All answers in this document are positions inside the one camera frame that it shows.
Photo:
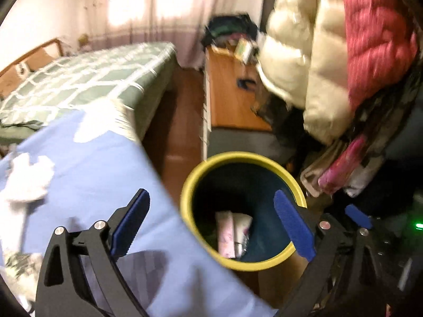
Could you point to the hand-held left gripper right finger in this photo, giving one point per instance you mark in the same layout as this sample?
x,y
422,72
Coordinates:
x,y
294,224

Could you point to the pink carton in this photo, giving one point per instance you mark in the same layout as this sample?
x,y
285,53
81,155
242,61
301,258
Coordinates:
x,y
226,237

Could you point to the pile of dark clothes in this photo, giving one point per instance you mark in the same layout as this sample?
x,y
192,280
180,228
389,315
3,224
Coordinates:
x,y
228,26

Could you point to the pink and white curtain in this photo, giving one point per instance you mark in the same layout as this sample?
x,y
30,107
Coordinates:
x,y
148,6

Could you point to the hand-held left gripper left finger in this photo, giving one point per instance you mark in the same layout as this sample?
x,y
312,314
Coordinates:
x,y
130,221

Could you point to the beige cloth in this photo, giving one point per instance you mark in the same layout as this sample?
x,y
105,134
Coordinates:
x,y
317,175

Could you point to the dark grey seat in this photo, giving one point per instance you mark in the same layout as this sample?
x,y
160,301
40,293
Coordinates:
x,y
238,142

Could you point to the small box on desk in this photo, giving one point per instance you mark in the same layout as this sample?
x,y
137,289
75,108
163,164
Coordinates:
x,y
244,50

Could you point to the red puffer jacket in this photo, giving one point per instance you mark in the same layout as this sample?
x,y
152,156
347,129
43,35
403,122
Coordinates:
x,y
373,39

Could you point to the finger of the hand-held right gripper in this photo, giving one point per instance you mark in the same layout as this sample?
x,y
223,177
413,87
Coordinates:
x,y
358,216

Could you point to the wooden bed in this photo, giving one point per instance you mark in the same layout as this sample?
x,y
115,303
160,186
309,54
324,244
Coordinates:
x,y
158,105

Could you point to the wooden desk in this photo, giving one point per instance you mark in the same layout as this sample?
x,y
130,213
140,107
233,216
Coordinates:
x,y
224,99

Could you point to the cream puffer jacket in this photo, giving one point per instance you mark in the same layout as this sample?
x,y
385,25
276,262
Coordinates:
x,y
297,56

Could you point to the white tissue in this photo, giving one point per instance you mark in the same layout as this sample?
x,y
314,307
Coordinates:
x,y
26,178

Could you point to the white floral box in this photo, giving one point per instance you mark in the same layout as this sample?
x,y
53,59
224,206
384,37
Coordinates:
x,y
19,264

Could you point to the yellow rimmed trash bin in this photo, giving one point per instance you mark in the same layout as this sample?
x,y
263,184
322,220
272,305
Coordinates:
x,y
231,188

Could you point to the pink hanging cloth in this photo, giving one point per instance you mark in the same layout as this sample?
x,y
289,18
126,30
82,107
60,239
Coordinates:
x,y
343,165

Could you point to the green checked duvet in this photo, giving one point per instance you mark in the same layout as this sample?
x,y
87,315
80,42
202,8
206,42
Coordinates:
x,y
82,79

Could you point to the blue blanket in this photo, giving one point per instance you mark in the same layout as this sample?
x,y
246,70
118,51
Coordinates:
x,y
99,171

